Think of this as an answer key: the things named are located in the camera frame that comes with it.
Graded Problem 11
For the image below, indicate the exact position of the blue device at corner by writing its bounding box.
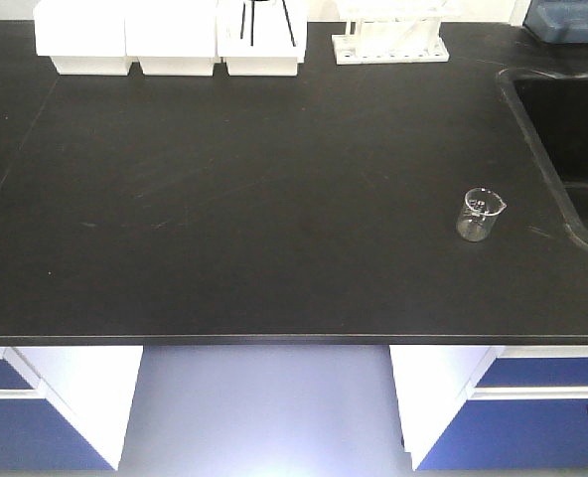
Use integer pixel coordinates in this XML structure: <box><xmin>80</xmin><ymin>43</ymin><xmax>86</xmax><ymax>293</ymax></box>
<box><xmin>523</xmin><ymin>1</ymin><xmax>588</xmax><ymax>44</ymax></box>

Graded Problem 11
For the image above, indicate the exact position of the small clear glass beaker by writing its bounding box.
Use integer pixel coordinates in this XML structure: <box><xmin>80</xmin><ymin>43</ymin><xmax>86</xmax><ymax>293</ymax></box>
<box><xmin>456</xmin><ymin>187</ymin><xmax>507</xmax><ymax>242</ymax></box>

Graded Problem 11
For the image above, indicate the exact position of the left white storage bin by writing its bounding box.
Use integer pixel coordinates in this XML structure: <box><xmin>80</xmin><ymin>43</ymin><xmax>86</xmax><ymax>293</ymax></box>
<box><xmin>33</xmin><ymin>0</ymin><xmax>132</xmax><ymax>76</ymax></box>

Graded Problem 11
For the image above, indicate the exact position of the black lab sink basin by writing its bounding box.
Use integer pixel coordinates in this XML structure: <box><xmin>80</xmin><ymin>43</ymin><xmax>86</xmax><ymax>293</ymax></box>
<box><xmin>497</xmin><ymin>68</ymin><xmax>588</xmax><ymax>251</ymax></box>

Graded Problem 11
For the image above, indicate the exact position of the black wire tripod stand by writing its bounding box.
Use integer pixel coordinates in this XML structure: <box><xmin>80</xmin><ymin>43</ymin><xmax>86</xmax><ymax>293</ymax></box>
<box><xmin>238</xmin><ymin>1</ymin><xmax>297</xmax><ymax>48</ymax></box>

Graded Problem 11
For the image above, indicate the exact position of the left blue white cabinet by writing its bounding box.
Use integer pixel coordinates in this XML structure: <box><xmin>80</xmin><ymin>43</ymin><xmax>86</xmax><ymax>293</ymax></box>
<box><xmin>0</xmin><ymin>346</ymin><xmax>143</xmax><ymax>471</ymax></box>

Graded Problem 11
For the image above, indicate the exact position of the white test tube rack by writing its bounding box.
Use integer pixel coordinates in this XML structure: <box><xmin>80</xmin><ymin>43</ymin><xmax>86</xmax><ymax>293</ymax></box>
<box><xmin>332</xmin><ymin>1</ymin><xmax>459</xmax><ymax>65</ymax></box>

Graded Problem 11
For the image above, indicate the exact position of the middle white storage bin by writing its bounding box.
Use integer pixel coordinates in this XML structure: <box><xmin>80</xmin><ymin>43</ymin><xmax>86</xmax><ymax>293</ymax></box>
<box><xmin>125</xmin><ymin>1</ymin><xmax>219</xmax><ymax>77</ymax></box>

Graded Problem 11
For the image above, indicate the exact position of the right white storage bin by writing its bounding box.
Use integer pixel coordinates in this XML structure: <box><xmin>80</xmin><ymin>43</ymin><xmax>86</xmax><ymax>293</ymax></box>
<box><xmin>217</xmin><ymin>1</ymin><xmax>308</xmax><ymax>77</ymax></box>

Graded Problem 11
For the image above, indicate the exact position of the white storage bin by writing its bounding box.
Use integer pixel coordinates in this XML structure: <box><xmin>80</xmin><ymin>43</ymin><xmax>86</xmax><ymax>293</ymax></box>
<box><xmin>33</xmin><ymin>0</ymin><xmax>132</xmax><ymax>76</ymax></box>
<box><xmin>217</xmin><ymin>1</ymin><xmax>308</xmax><ymax>77</ymax></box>
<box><xmin>125</xmin><ymin>1</ymin><xmax>219</xmax><ymax>77</ymax></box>

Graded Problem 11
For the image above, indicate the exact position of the right blue white cabinet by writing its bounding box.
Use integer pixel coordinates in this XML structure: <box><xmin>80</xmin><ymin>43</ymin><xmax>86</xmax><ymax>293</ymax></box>
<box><xmin>389</xmin><ymin>345</ymin><xmax>588</xmax><ymax>471</ymax></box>

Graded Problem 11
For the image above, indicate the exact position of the blue white cabinet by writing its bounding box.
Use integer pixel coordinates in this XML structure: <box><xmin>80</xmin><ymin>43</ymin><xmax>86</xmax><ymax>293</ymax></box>
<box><xmin>389</xmin><ymin>345</ymin><xmax>588</xmax><ymax>471</ymax></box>
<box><xmin>0</xmin><ymin>346</ymin><xmax>143</xmax><ymax>471</ymax></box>

